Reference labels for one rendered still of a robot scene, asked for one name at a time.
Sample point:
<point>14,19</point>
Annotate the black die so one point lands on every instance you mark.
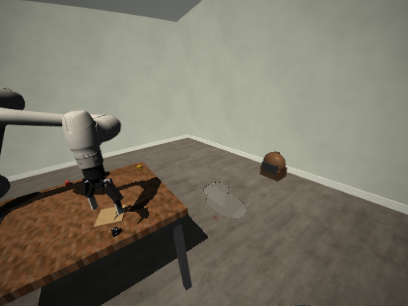
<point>115,231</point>

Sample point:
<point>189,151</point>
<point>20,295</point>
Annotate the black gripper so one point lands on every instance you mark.
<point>96,176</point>

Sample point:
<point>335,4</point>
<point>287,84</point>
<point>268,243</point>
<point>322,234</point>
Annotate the tan square mat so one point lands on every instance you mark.
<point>108,216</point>

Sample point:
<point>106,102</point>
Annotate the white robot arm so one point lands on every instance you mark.
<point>83,134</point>

